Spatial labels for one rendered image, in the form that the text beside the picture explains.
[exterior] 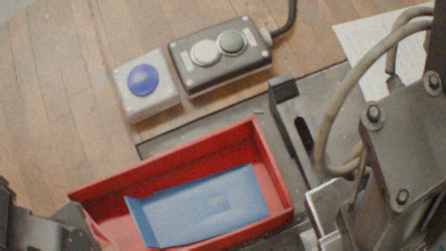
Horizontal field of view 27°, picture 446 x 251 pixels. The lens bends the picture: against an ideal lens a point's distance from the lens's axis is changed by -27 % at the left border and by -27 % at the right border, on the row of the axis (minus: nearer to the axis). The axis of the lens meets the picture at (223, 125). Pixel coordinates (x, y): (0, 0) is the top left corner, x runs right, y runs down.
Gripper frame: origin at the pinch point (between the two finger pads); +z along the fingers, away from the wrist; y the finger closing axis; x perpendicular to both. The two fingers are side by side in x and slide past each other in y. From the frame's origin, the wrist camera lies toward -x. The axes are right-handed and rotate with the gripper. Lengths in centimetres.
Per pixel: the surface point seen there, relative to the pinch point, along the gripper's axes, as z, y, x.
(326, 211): 8.3, 21.7, -5.7
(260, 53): 28.6, 13.9, 20.0
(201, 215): 23.3, 1.3, 5.4
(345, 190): 9.7, 24.1, -4.7
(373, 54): -23.1, 43.2, -5.4
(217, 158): 26.0, 4.9, 11.2
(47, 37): 18.4, -9.5, 37.7
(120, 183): 18.0, -4.2, 11.9
